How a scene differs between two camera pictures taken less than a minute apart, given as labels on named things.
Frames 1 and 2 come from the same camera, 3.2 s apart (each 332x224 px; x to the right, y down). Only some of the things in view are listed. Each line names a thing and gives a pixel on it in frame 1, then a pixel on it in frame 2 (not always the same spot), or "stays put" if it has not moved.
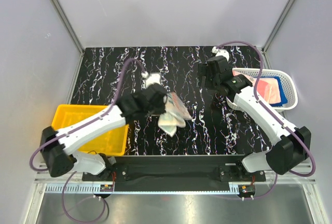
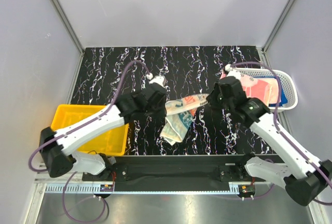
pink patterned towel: x=268 y=88 stays put
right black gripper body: x=210 y=82 → x=217 y=100
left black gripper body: x=155 y=109 stays put
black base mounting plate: x=176 y=173 stays put
